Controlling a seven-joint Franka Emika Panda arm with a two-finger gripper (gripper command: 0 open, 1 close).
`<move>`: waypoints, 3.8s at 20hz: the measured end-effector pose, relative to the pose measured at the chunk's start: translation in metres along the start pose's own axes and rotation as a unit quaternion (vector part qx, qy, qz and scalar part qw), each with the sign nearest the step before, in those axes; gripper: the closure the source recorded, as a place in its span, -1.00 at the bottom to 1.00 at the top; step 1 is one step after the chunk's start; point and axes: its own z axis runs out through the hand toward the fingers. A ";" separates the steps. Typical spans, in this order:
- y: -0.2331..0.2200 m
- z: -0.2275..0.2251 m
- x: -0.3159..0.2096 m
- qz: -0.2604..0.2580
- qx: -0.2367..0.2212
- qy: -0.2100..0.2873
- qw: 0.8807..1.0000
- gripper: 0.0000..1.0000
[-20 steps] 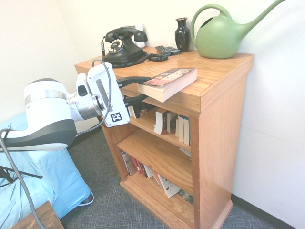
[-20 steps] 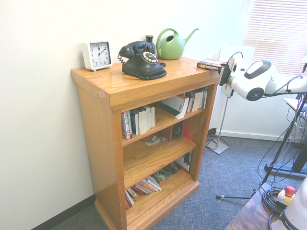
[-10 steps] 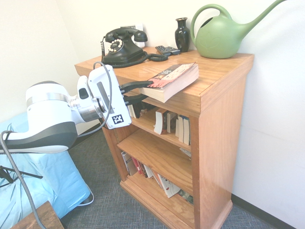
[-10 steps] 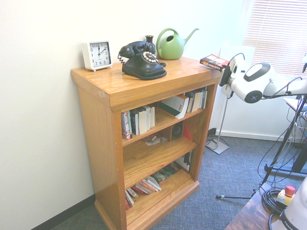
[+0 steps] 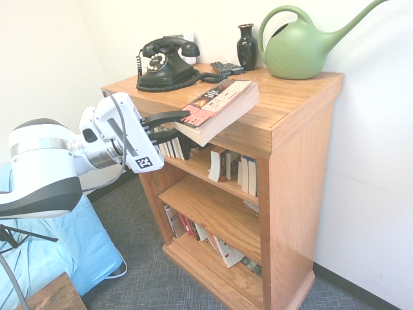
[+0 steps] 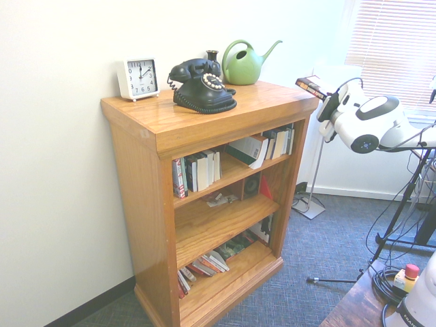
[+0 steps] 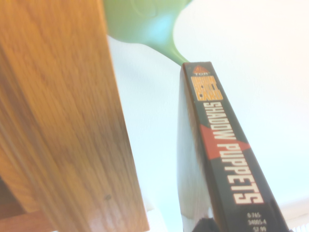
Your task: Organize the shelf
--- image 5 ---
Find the black telephone handset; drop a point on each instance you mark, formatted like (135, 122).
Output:
(174, 45)

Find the blue-cover paperback book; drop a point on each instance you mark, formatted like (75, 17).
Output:
(253, 177)

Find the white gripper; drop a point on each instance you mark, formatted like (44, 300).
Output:
(135, 139)

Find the dark wooden table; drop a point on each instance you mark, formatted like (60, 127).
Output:
(55, 294)

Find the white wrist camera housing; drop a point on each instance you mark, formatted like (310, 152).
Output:
(87, 120)

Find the black rotary telephone base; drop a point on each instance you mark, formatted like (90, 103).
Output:
(167, 69)

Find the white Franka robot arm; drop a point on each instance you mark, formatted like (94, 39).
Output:
(38, 155)

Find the white wall plate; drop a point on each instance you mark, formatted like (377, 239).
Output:
(189, 36)

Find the black rotary telephone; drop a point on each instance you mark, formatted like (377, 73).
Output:
(206, 77)

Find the light blue cloth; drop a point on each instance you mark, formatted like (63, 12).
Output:
(80, 245)

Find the wooden bookshelf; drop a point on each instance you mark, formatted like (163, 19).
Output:
(290, 155)

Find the plain white paperback book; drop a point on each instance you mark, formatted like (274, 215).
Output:
(201, 233)

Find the paperback book beige pages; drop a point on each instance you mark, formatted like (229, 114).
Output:
(171, 149)

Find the paperback book orange-brown edge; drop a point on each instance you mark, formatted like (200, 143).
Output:
(215, 164)

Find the thick black-spine paperback book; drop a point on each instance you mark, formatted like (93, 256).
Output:
(226, 109)

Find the orange-red paperback book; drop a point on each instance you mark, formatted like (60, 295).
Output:
(190, 228)

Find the white tube loop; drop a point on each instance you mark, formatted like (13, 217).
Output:
(122, 269)

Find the black tripod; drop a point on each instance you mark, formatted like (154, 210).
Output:
(13, 237)

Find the dark colourful cover book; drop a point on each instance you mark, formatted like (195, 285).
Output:
(252, 267)

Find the thin orange-edged book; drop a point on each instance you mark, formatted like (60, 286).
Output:
(212, 242)

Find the black remote control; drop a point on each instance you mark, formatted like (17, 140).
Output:
(235, 68)
(219, 68)

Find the white book with red figures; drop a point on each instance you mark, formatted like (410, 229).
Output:
(229, 253)

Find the small paperback book white pages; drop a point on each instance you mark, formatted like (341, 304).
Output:
(164, 149)

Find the dark brown paperback book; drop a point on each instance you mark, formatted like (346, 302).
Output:
(195, 232)

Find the black wall baseboard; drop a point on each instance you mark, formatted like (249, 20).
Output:
(361, 284)
(109, 189)

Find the green plastic watering can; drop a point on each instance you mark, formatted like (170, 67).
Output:
(293, 55)

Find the large grey-cover book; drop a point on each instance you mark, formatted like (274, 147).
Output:
(172, 219)

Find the red paperback book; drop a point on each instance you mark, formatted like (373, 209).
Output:
(184, 224)

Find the thin white booklet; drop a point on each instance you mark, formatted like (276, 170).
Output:
(253, 206)

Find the dark-cover paperback book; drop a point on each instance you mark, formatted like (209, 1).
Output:
(187, 148)

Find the black glossy vase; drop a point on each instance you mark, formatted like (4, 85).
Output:
(246, 48)

